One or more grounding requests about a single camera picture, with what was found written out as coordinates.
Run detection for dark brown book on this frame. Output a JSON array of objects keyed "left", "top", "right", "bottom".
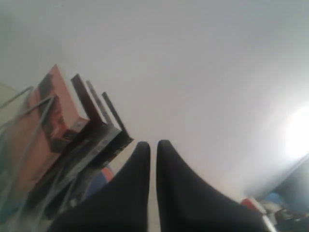
[{"left": 28, "top": 74, "right": 112, "bottom": 209}]

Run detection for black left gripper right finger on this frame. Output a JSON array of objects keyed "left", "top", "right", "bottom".
[{"left": 156, "top": 140, "right": 267, "bottom": 232}]

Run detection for white wire book rack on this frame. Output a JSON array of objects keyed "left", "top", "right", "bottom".
[{"left": 0, "top": 86, "right": 80, "bottom": 218}]

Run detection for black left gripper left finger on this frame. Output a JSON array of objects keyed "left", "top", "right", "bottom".
[{"left": 48, "top": 142, "right": 151, "bottom": 232}]

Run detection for pink red book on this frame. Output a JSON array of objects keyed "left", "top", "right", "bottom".
[{"left": 0, "top": 64, "right": 90, "bottom": 203}]

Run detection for black book white characters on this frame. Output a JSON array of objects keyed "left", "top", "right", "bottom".
[{"left": 90, "top": 92, "right": 134, "bottom": 169}]

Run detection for grey white book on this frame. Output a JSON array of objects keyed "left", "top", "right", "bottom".
[{"left": 43, "top": 75, "right": 121, "bottom": 219}]

